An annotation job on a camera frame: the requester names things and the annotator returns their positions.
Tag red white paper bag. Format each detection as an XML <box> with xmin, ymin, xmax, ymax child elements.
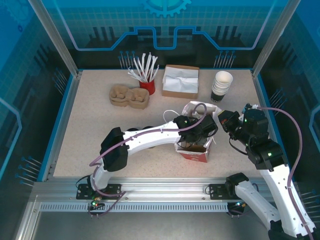
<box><xmin>163</xmin><ymin>100</ymin><xmax>223</xmax><ymax>164</ymax></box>

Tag stacked paper cups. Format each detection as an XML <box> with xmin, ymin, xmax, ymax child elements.
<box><xmin>210</xmin><ymin>70</ymin><xmax>234</xmax><ymax>103</ymax></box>

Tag brown cardboard napkin box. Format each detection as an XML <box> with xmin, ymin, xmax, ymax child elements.
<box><xmin>161</xmin><ymin>64</ymin><xmax>201</xmax><ymax>100</ymax></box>

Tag white paper napkins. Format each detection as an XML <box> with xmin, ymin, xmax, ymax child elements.
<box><xmin>162</xmin><ymin>66</ymin><xmax>200</xmax><ymax>94</ymax></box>

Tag red straw holder cup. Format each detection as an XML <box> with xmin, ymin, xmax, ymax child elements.
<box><xmin>139</xmin><ymin>79</ymin><xmax>156</xmax><ymax>96</ymax></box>

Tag white paper-wrapped straw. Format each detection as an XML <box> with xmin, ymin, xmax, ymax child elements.
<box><xmin>127</xmin><ymin>66</ymin><xmax>145</xmax><ymax>81</ymax></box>
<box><xmin>145</xmin><ymin>51</ymin><xmax>153</xmax><ymax>82</ymax></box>
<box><xmin>141</xmin><ymin>52</ymin><xmax>147</xmax><ymax>82</ymax></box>
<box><xmin>127</xmin><ymin>70</ymin><xmax>143</xmax><ymax>82</ymax></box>
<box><xmin>133</xmin><ymin>56</ymin><xmax>146</xmax><ymax>81</ymax></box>
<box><xmin>148</xmin><ymin>55</ymin><xmax>159</xmax><ymax>82</ymax></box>
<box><xmin>150</xmin><ymin>64</ymin><xmax>160</xmax><ymax>82</ymax></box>

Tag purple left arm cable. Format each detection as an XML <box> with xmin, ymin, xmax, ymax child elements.
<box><xmin>87</xmin><ymin>102</ymin><xmax>208</xmax><ymax>219</ymax></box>

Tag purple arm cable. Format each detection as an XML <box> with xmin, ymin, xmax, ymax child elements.
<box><xmin>87</xmin><ymin>102</ymin><xmax>208</xmax><ymax>219</ymax></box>
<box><xmin>226</xmin><ymin>106</ymin><xmax>315</xmax><ymax>240</ymax></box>

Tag thin black right gripper cable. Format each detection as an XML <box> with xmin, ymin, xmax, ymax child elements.
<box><xmin>228</xmin><ymin>138</ymin><xmax>249</xmax><ymax>156</ymax></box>

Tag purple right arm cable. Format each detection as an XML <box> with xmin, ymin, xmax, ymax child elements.
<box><xmin>226</xmin><ymin>106</ymin><xmax>315</xmax><ymax>240</ymax></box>

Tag blue silver table side rail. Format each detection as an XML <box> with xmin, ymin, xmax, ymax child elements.
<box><xmin>41</xmin><ymin>70</ymin><xmax>84</xmax><ymax>182</ymax></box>
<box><xmin>250</xmin><ymin>69</ymin><xmax>301</xmax><ymax>181</ymax></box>

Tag right cable connector with LED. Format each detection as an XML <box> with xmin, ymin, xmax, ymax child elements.
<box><xmin>232</xmin><ymin>199</ymin><xmax>250</xmax><ymax>210</ymax></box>

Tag cable connector with led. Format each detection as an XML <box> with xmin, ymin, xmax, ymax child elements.
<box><xmin>232</xmin><ymin>199</ymin><xmax>250</xmax><ymax>210</ymax></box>
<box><xmin>90</xmin><ymin>197</ymin><xmax>105</xmax><ymax>210</ymax></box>

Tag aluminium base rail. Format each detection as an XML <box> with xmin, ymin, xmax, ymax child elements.
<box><xmin>32</xmin><ymin>176</ymin><xmax>301</xmax><ymax>201</ymax></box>

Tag slotted grey cable duct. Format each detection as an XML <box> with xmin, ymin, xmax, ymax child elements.
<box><xmin>39</xmin><ymin>202</ymin><xmax>236</xmax><ymax>214</ymax></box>

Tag aluminium frame post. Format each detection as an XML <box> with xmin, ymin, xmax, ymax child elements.
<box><xmin>26</xmin><ymin>0</ymin><xmax>84</xmax><ymax>78</ymax></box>
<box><xmin>250</xmin><ymin>0</ymin><xmax>301</xmax><ymax>78</ymax></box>

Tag left cable connector with LED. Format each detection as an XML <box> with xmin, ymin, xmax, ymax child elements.
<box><xmin>90</xmin><ymin>197</ymin><xmax>105</xmax><ymax>210</ymax></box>

